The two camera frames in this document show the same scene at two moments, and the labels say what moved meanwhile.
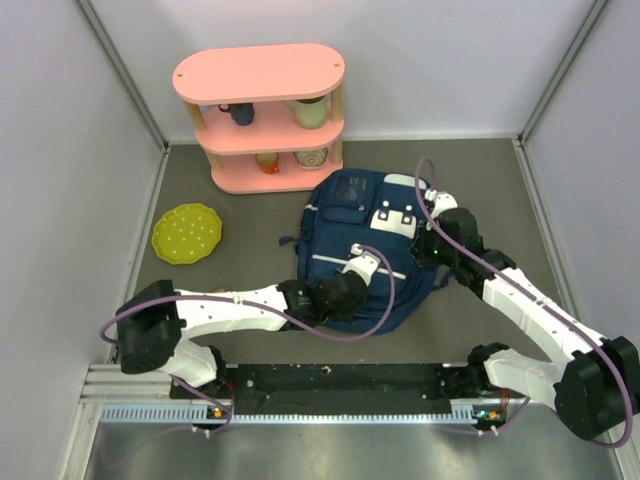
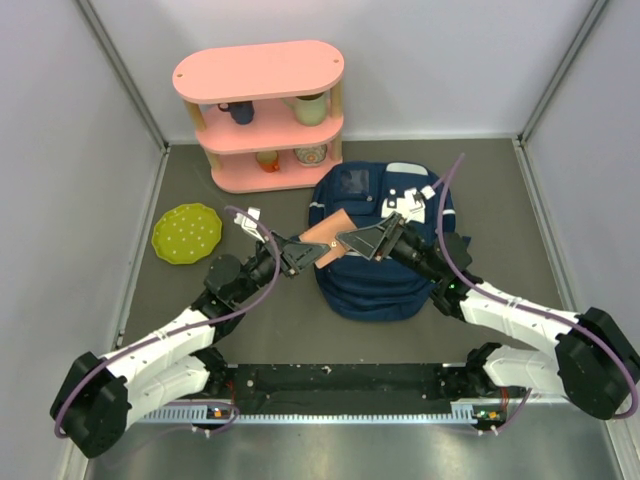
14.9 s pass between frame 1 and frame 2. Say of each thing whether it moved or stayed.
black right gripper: moved
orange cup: stayed
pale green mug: stayed
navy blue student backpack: moved
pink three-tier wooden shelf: stayed
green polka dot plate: stayed
